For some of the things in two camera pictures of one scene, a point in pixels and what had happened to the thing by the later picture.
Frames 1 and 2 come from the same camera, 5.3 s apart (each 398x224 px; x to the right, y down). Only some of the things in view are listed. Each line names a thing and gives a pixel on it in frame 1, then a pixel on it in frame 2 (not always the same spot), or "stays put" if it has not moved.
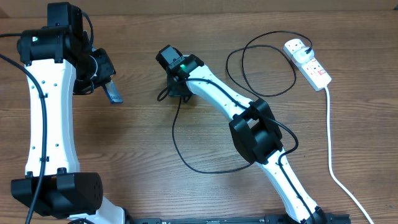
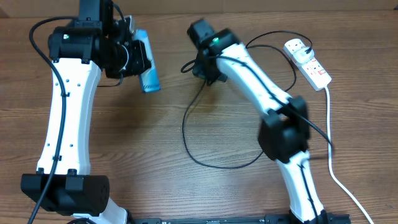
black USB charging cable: (185, 158) to (217, 165)
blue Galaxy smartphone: (112, 93) to (148, 79)
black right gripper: (176, 92) to (201, 72)
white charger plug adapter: (302, 56) stays put
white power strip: (312, 71) stays put
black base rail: (325, 218) stays put
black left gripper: (108, 69) to (140, 61)
